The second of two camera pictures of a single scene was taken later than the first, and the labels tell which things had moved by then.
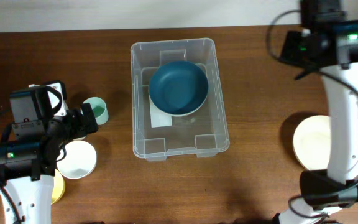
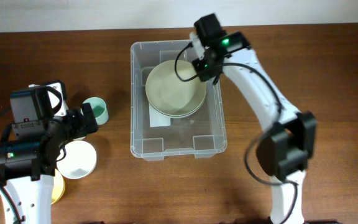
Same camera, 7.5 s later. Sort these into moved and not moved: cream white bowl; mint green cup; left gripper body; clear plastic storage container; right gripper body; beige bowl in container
Moved: right gripper body; cream white bowl
Not moved: left gripper body; beige bowl in container; mint green cup; clear plastic storage container
